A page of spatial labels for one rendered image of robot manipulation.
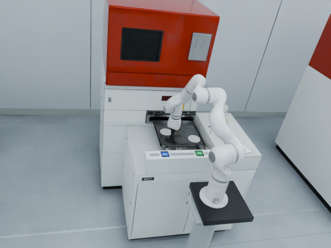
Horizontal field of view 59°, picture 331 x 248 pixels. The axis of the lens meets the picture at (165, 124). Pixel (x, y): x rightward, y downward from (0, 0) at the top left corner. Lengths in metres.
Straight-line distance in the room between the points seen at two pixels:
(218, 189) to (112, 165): 1.28
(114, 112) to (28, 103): 1.93
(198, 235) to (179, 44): 1.39
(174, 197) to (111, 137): 0.78
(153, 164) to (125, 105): 0.65
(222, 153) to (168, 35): 1.00
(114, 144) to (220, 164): 1.26
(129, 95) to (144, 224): 1.06
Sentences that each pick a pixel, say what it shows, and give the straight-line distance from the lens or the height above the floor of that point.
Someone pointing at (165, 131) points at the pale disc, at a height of 0.90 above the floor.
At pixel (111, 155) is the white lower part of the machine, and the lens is 2.76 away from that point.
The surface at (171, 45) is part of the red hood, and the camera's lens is 2.25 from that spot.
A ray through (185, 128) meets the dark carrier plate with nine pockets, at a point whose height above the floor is 0.90.
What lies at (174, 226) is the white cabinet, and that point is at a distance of 2.62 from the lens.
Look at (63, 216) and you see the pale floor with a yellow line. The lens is 2.92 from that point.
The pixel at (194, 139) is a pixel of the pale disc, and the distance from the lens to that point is 2.39.
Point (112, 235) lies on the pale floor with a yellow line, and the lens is 2.76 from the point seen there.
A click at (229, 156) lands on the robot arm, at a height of 1.26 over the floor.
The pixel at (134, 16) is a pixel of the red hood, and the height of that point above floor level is 1.76.
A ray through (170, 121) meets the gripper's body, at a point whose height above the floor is 1.03.
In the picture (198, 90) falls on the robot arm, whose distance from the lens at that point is 1.79.
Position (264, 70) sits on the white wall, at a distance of 4.62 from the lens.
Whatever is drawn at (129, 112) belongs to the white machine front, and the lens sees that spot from 2.50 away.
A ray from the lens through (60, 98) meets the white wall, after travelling 4.13.
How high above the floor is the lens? 2.24
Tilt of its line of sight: 32 degrees down
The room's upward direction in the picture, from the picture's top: 10 degrees clockwise
